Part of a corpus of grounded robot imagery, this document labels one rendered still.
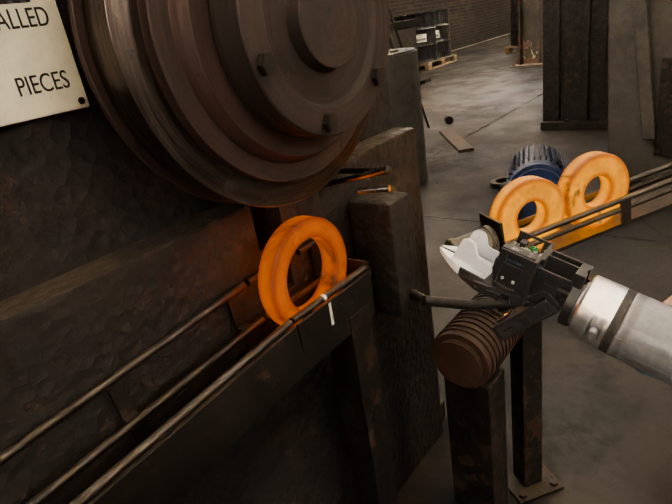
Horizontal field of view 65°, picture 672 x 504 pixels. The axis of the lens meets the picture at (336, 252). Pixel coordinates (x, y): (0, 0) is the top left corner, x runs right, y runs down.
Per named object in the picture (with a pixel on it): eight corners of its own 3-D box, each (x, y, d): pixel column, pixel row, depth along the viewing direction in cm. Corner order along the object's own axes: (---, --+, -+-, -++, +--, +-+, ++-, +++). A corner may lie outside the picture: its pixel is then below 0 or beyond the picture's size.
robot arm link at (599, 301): (609, 328, 76) (589, 363, 69) (575, 312, 78) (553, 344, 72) (635, 277, 71) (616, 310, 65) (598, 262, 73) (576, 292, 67)
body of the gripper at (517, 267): (517, 227, 78) (600, 261, 73) (501, 274, 83) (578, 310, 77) (495, 246, 73) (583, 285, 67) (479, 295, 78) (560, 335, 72)
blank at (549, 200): (482, 189, 102) (492, 193, 99) (551, 164, 105) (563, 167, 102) (493, 259, 109) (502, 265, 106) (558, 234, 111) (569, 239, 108)
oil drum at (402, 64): (330, 194, 380) (308, 63, 345) (376, 169, 421) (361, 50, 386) (401, 200, 344) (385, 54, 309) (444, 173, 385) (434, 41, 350)
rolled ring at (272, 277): (339, 199, 87) (323, 198, 89) (260, 243, 75) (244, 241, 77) (354, 298, 95) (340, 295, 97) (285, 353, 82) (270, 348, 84)
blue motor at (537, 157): (506, 229, 276) (504, 165, 262) (509, 193, 324) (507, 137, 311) (571, 228, 265) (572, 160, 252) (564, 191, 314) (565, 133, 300)
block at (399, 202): (359, 309, 110) (342, 200, 101) (380, 292, 116) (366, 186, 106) (403, 320, 104) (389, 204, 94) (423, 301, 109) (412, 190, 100)
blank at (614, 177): (550, 164, 105) (562, 168, 102) (616, 139, 108) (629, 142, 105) (557, 234, 111) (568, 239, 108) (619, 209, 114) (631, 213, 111)
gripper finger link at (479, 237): (457, 215, 83) (512, 239, 79) (448, 247, 86) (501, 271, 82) (447, 222, 81) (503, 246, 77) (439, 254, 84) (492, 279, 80)
